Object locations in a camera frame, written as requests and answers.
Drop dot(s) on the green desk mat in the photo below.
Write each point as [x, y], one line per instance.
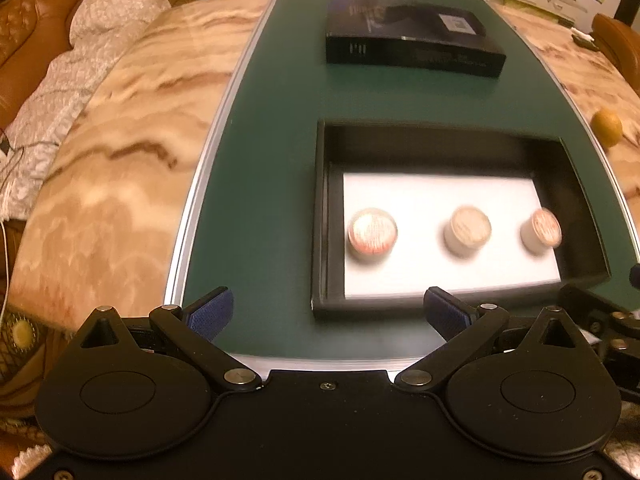
[253, 231]

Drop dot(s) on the black remote control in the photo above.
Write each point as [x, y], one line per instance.
[585, 43]

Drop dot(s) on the brown leather sofa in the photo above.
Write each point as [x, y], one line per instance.
[33, 34]

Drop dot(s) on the orange fruit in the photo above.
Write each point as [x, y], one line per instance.
[607, 127]

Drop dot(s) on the brown leather armchair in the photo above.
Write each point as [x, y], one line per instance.
[620, 45]

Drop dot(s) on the black box tray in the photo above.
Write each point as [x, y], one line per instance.
[420, 174]

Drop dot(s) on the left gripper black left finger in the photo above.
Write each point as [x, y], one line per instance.
[189, 332]

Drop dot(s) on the foil-lid cup with red rim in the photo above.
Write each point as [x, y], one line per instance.
[371, 234]

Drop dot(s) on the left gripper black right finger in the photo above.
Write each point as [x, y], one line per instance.
[469, 333]

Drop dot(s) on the dark blue box lid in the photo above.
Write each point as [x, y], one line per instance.
[410, 34]

